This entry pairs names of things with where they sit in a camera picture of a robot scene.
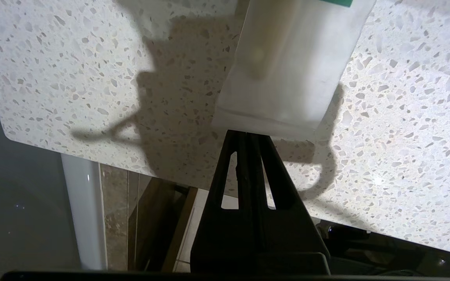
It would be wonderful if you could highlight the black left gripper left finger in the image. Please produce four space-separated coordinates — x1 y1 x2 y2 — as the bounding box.
191 130 257 274

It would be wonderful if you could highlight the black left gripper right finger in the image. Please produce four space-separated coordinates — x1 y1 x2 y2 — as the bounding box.
246 132 331 274

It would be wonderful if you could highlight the slim toothbrush pack green label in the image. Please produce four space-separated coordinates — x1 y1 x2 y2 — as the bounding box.
211 0 377 142

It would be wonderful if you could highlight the brown vanity cabinet front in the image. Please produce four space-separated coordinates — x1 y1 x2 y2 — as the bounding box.
100 164 199 272

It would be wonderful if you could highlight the white vertical trim strip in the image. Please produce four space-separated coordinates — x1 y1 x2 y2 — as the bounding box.
61 153 108 270

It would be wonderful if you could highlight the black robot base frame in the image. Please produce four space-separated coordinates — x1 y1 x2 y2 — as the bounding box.
317 219 450 276

